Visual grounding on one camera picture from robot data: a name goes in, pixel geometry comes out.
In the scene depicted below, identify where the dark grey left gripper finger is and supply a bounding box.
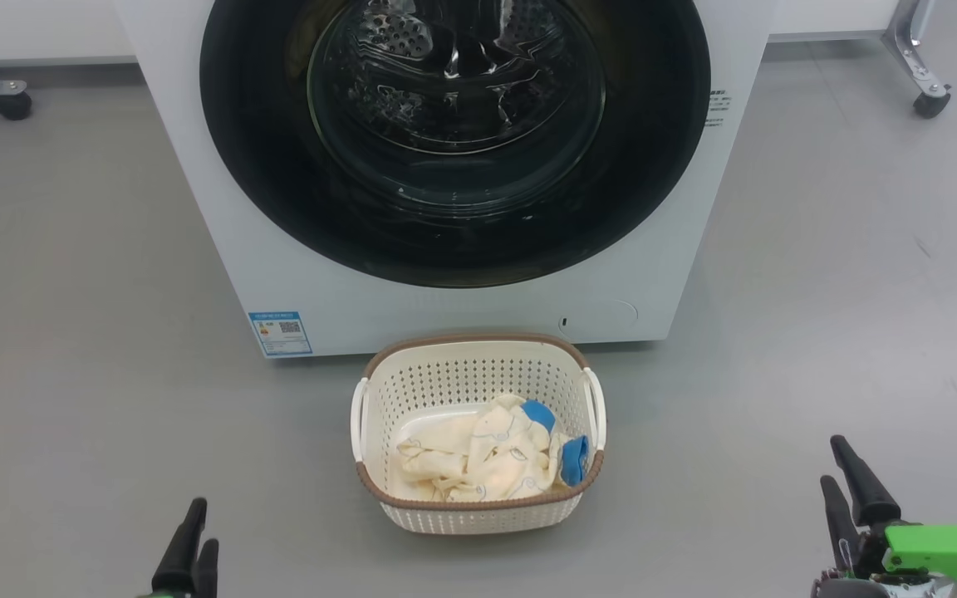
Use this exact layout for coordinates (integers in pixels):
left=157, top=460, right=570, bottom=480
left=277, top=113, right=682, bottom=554
left=150, top=497, right=209, bottom=594
left=193, top=538, right=220, bottom=598

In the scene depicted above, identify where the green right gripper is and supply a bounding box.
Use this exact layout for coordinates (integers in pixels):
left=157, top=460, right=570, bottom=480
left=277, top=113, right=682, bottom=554
left=811, top=434, right=957, bottom=598

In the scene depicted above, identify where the cream garment with blue cuffs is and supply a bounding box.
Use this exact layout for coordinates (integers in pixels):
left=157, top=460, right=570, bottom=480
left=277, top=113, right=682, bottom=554
left=445, top=395, right=592, bottom=502

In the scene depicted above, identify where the white front-load washing machine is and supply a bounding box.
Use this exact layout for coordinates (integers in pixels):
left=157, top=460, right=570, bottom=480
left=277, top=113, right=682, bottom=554
left=113, top=0, right=778, bottom=360

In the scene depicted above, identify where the blue energy label sticker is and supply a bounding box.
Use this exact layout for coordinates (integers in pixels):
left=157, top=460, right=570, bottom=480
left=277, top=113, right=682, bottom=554
left=248, top=311, right=313, bottom=358

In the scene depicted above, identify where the cream perforated laundry basket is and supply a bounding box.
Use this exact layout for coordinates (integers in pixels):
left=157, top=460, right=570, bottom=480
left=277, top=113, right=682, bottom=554
left=351, top=332, right=608, bottom=535

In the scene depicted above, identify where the white partition panel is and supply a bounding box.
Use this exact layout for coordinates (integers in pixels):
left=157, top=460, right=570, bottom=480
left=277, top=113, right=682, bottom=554
left=769, top=0, right=903, bottom=42

